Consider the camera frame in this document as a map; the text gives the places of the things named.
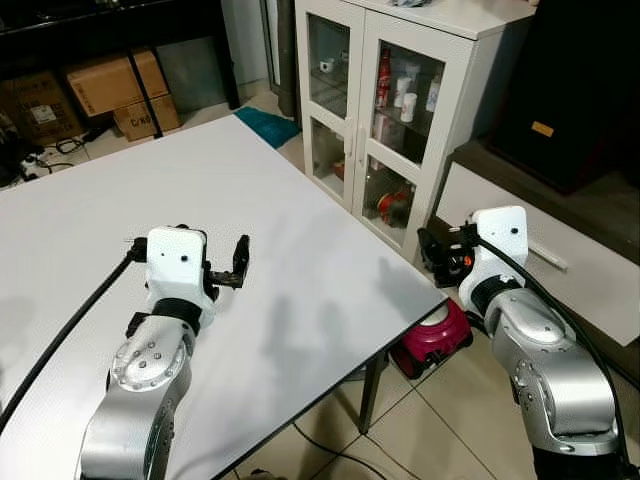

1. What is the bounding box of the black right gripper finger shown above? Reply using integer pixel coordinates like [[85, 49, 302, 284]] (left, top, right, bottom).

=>
[[417, 227, 447, 274]]

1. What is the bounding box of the red round item in cabinet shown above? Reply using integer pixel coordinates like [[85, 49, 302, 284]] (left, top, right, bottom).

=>
[[377, 189, 414, 224]]

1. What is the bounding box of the magenta and white floor appliance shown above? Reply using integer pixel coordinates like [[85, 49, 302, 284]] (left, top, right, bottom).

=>
[[389, 297, 474, 380]]

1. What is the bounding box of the low sideboard with white drawer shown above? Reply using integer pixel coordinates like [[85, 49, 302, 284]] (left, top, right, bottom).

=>
[[428, 138, 640, 349]]

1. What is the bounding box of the teal floor mat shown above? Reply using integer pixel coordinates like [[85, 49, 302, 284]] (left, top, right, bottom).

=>
[[234, 105, 303, 151]]

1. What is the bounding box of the white paper cup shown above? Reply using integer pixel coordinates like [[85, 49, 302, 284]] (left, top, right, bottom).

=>
[[400, 93, 420, 124]]

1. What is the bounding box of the black metal table leg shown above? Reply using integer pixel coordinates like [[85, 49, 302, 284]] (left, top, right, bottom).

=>
[[357, 350, 388, 437]]

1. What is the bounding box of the small printed cardboard box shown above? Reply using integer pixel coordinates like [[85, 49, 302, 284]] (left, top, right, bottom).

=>
[[112, 95, 184, 142]]

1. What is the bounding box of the red bottle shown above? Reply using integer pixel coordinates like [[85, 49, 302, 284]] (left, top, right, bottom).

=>
[[375, 45, 394, 110]]

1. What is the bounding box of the grey leaning panel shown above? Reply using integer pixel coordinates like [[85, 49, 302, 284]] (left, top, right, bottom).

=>
[[154, 37, 233, 112]]

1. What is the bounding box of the black loudspeaker box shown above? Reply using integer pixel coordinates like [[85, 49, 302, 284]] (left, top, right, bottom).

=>
[[488, 0, 640, 197]]

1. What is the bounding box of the white glass door cabinet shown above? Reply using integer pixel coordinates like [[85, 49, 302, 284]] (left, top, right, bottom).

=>
[[294, 0, 538, 267]]

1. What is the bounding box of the cardboard box with white label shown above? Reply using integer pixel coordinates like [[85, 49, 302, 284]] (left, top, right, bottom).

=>
[[0, 70, 88, 147]]

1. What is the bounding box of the black shelf unit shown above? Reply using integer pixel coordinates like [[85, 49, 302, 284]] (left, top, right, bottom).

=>
[[0, 0, 243, 111]]

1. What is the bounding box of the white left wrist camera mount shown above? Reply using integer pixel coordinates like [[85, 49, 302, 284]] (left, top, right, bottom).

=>
[[145, 227, 217, 303]]

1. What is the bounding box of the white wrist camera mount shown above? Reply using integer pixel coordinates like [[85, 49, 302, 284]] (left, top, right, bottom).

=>
[[469, 206, 530, 293], [145, 227, 217, 303]]

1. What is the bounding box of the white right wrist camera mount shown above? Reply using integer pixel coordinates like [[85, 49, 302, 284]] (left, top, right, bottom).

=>
[[469, 206, 530, 293]]

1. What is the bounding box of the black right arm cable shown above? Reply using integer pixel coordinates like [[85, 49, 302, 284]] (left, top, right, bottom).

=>
[[474, 236, 640, 471]]

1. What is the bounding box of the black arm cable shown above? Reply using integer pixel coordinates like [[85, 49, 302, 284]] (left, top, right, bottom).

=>
[[474, 236, 640, 471], [0, 237, 150, 433]]

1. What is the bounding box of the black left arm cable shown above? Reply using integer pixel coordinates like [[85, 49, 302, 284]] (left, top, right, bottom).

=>
[[0, 237, 150, 433]]

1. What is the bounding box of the black floor cable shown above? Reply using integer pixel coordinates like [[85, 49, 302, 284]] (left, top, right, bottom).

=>
[[288, 420, 403, 480]]

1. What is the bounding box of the white power strip with cables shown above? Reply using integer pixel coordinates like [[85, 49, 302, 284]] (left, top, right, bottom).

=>
[[0, 135, 86, 189]]

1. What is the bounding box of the large strapped cardboard box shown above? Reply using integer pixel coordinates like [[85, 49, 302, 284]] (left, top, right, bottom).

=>
[[64, 48, 172, 118]]

